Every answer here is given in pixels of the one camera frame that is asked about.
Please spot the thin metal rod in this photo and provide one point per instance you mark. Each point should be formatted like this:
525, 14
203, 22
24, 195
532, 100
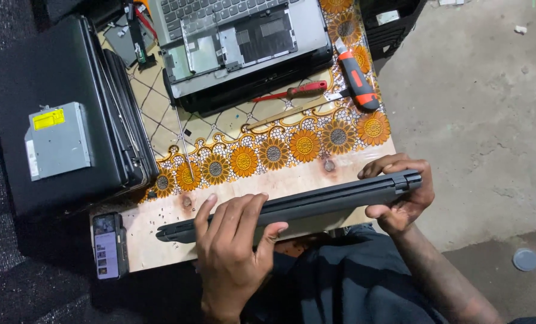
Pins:
185, 144

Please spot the white paper scrap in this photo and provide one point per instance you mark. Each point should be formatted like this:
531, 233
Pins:
520, 29

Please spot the sunflower print tablecloth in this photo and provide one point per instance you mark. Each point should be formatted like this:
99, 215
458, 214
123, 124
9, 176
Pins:
304, 145

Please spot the person's left hand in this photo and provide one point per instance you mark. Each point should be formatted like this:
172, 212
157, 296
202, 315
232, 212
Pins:
227, 261

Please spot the silver laptop with opened palmrest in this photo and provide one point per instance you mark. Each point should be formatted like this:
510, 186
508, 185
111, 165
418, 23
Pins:
304, 27

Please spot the stack of black laptops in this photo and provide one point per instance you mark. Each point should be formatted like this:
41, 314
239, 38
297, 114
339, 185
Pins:
56, 72

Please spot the black narrow circuit board strip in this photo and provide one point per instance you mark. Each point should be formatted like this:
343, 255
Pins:
138, 40

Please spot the silver optical drive yellow label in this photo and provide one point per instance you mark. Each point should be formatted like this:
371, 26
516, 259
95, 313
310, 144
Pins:
60, 139

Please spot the black smartphone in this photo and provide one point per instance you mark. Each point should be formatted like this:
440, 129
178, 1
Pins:
108, 247

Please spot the black plastic crate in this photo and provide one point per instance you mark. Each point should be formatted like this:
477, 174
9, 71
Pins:
398, 31

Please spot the dark grey laptop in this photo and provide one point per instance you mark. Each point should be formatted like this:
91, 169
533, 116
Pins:
322, 207

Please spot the person's right hand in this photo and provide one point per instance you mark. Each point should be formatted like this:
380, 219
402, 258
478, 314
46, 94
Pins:
407, 216

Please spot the person's dark trousers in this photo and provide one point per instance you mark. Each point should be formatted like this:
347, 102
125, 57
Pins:
349, 283

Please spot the grey metal plate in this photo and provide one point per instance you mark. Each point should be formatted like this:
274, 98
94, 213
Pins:
119, 42

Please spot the grey round lid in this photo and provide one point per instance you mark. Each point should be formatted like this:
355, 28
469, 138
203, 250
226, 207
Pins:
525, 259

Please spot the orange and black utility knife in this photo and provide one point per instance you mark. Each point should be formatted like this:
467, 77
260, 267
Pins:
358, 83

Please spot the black laptop base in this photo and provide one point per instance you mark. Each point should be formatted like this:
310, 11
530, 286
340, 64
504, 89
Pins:
232, 96

